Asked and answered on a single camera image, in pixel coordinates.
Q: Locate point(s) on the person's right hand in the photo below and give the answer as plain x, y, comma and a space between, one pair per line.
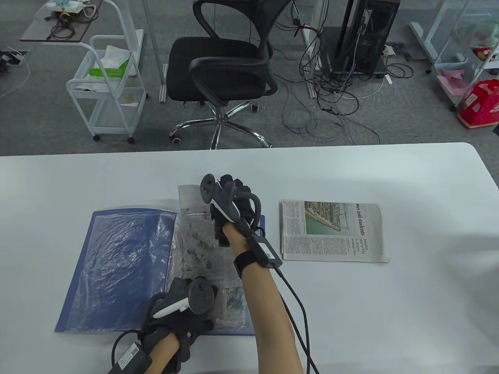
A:
245, 202

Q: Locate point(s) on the person's left hand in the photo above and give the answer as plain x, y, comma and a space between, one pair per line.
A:
175, 325

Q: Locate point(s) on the blue file folder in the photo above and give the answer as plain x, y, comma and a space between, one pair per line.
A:
117, 272

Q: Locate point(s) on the newspaper with green building photo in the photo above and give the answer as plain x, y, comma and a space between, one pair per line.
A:
331, 241

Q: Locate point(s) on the person's left forearm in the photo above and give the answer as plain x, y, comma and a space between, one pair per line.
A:
161, 354

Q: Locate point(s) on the person's right forearm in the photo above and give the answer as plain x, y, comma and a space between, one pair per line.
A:
269, 311

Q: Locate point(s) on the grey round hand controller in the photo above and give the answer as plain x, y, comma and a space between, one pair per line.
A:
200, 296
224, 200

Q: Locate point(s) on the black wrist sensor box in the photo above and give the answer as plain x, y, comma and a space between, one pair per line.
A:
265, 249
130, 358

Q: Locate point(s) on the black office chair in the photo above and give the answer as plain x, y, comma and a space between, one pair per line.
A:
214, 66

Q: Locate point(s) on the white wheeled cart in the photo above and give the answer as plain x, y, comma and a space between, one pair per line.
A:
102, 117

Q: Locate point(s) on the green packet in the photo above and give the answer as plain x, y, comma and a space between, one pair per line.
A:
109, 72

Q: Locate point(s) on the metal pole stand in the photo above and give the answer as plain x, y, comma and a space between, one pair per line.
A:
153, 35

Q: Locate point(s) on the white cloth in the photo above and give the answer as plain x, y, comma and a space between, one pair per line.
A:
115, 52

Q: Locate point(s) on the white desk leg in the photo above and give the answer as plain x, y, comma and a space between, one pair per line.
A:
316, 11

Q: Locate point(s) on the black computer tower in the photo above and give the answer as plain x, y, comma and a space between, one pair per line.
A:
370, 35

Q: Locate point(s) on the white power adapter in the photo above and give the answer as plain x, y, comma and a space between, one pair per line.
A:
388, 50

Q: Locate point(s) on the pink paper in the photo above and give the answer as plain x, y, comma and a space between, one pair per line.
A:
452, 85

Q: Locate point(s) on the red bag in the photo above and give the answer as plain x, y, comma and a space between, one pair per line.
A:
481, 105

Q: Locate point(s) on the white shelf rack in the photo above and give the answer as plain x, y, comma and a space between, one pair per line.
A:
473, 83

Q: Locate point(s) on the white device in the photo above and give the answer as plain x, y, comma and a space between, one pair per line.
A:
68, 4

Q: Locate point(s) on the dark side table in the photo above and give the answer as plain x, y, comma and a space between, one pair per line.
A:
39, 29

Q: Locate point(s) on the black power strip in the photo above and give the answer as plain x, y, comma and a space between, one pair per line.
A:
13, 56

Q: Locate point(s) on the red plush toy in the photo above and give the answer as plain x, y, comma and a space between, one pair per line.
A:
483, 52

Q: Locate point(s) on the green plastic bag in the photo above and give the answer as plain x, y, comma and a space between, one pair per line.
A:
481, 31

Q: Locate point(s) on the white desk frame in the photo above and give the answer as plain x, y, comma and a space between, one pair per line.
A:
417, 29

